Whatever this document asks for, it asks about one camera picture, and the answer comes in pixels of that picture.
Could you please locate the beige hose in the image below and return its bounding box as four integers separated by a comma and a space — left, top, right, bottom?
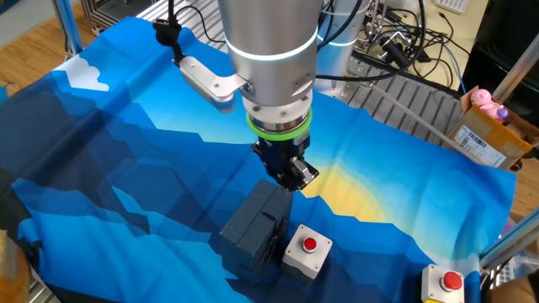
344, 71, 489, 166

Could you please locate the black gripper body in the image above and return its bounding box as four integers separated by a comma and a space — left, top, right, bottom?
257, 132, 312, 180

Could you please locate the ribbed grey mounting plate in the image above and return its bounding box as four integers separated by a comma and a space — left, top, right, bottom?
136, 0, 464, 146

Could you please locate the dark grey gift box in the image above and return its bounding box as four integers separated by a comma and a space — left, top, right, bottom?
218, 178, 295, 283

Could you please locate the grey box with red button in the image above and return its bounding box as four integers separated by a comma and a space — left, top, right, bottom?
280, 223, 334, 284

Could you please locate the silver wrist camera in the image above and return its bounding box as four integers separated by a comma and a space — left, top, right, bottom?
172, 54, 253, 114

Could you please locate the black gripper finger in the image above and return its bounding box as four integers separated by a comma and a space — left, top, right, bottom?
286, 157, 320, 193
250, 141, 291, 191

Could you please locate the white keyboard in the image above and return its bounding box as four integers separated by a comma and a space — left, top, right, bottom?
433, 0, 471, 15

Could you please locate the blue cable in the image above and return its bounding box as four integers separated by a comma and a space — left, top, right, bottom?
440, 41, 467, 94

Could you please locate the blue mountain landscape cloth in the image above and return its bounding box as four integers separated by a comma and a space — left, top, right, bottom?
0, 15, 518, 303

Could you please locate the black camera cable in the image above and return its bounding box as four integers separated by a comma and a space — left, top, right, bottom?
152, 0, 228, 66

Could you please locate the pink plastic toy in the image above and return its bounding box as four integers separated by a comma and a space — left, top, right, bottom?
470, 88, 510, 122

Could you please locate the aluminium frame post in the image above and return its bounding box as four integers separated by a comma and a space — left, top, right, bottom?
492, 33, 539, 104
52, 0, 84, 59

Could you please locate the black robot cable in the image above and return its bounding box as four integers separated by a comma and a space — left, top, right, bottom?
313, 0, 427, 83

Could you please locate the black white striped frame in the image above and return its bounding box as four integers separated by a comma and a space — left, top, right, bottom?
79, 0, 157, 34

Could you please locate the black clamp device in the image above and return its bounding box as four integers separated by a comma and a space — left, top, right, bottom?
378, 35, 413, 71

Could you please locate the translucent orange object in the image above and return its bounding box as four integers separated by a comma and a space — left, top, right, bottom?
0, 229, 31, 303

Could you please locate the brown cardboard box with label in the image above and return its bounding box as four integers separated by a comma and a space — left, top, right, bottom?
446, 86, 539, 172

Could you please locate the aluminium frame beam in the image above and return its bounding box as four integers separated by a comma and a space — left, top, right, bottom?
479, 208, 539, 270

